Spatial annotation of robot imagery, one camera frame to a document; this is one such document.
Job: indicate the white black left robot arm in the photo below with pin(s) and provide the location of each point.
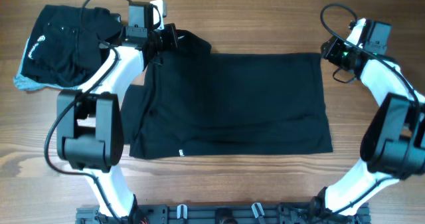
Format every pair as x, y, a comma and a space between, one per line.
90, 137

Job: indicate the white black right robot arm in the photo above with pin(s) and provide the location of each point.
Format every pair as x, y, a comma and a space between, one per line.
392, 148

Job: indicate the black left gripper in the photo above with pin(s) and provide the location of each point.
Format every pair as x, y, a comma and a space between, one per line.
170, 31

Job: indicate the folded black polo shirt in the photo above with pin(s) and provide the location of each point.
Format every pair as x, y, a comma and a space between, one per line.
63, 48

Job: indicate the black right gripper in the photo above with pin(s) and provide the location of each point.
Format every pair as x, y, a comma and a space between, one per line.
335, 50

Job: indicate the folded light blue jeans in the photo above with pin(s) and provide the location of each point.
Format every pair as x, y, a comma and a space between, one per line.
24, 83

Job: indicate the black t-shirt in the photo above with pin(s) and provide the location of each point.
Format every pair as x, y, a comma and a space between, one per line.
194, 102

